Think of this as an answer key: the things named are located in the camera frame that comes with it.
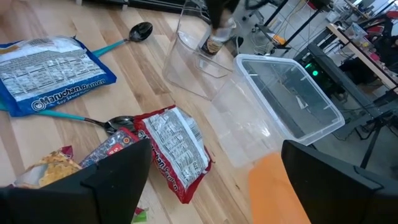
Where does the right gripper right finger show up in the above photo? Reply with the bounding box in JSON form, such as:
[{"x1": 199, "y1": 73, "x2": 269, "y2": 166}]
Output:
[{"x1": 281, "y1": 139, "x2": 398, "y2": 224}]

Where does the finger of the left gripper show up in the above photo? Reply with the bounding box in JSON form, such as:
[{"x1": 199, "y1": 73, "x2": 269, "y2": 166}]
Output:
[
  {"x1": 222, "y1": 0, "x2": 242, "y2": 27},
  {"x1": 205, "y1": 0, "x2": 223, "y2": 29}
]

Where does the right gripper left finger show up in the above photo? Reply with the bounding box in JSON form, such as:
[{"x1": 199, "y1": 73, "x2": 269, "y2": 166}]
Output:
[{"x1": 0, "y1": 138, "x2": 153, "y2": 224}]

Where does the gold-capped sesame jar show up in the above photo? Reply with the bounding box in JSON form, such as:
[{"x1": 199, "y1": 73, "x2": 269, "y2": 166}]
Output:
[{"x1": 197, "y1": 17, "x2": 238, "y2": 57}]

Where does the orange plate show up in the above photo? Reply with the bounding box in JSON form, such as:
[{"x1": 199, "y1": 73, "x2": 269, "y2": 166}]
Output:
[{"x1": 248, "y1": 151, "x2": 312, "y2": 224}]

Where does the teal-handled black spoon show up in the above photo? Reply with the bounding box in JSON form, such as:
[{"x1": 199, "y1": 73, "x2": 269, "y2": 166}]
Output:
[
  {"x1": 0, "y1": 104, "x2": 136, "y2": 136},
  {"x1": 92, "y1": 21, "x2": 154, "y2": 59}
]

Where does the red ramen packet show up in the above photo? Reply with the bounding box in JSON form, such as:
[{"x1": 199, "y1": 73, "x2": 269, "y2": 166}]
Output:
[{"x1": 133, "y1": 105, "x2": 214, "y2": 205}]

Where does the blue ramen packet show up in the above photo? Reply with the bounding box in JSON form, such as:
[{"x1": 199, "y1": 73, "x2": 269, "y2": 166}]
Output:
[{"x1": 0, "y1": 35, "x2": 118, "y2": 118}]

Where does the chili shrimp ramen packet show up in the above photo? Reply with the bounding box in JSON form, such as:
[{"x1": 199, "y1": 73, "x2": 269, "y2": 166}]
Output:
[{"x1": 14, "y1": 145, "x2": 149, "y2": 224}]

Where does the clear shallow plastic tray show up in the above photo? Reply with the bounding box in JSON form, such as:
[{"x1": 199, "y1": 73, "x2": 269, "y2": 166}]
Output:
[{"x1": 162, "y1": 0, "x2": 237, "y2": 101}]

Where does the black tripod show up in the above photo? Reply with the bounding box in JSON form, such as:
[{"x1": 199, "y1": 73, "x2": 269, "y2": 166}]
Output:
[{"x1": 354, "y1": 113, "x2": 398, "y2": 170}]

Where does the smoked paprika packet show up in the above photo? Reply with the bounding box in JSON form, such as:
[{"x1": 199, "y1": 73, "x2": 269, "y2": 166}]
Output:
[{"x1": 79, "y1": 126, "x2": 141, "y2": 169}]

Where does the clear deep plastic container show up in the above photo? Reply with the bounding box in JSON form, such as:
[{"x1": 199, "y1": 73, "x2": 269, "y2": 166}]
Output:
[{"x1": 205, "y1": 53, "x2": 346, "y2": 169}]

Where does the black computer green light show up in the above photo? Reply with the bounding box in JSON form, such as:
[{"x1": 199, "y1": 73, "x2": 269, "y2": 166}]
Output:
[{"x1": 294, "y1": 42, "x2": 352, "y2": 97}]

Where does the wooden desk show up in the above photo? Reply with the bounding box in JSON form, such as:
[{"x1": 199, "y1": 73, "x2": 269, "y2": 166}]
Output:
[{"x1": 326, "y1": 23, "x2": 398, "y2": 91}]

